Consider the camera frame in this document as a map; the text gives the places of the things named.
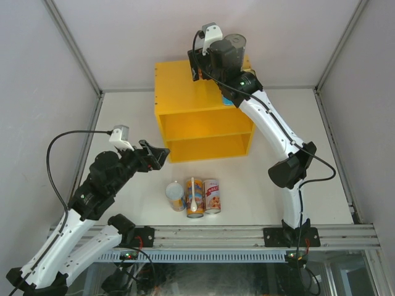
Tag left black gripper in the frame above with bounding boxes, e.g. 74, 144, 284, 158
109, 139, 170, 194

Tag black cylindrical can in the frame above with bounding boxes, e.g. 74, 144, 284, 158
224, 33, 246, 68

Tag gold rectangular tin blue label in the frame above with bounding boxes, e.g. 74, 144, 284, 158
243, 68, 256, 76

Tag red white labelled can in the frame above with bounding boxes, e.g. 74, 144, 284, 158
203, 179, 221, 214

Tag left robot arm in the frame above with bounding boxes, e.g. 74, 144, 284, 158
6, 140, 170, 295

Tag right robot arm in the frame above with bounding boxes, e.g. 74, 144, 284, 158
188, 39, 317, 247

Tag white lidded yellow can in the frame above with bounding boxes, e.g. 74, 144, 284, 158
165, 181, 186, 212

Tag orange can with spoon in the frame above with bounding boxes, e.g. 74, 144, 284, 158
185, 177, 205, 218

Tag yellow wooden shelf cabinet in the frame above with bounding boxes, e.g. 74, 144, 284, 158
154, 60, 255, 163

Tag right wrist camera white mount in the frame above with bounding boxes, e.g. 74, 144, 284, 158
198, 22, 223, 56

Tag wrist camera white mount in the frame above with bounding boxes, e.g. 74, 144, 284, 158
198, 22, 223, 56
109, 125, 135, 151

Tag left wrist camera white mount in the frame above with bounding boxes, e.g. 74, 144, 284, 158
109, 125, 135, 151

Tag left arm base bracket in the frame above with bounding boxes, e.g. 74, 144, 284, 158
118, 226, 155, 249

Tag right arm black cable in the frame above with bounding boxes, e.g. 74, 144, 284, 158
191, 29, 337, 266

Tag left camera black cable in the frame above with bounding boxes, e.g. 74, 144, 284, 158
7, 130, 112, 296

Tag grey slotted cable duct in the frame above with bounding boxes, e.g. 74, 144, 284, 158
96, 250, 286, 263

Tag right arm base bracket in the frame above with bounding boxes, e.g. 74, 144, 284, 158
263, 227, 321, 248

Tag aluminium mounting rail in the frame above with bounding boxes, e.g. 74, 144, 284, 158
152, 224, 380, 250

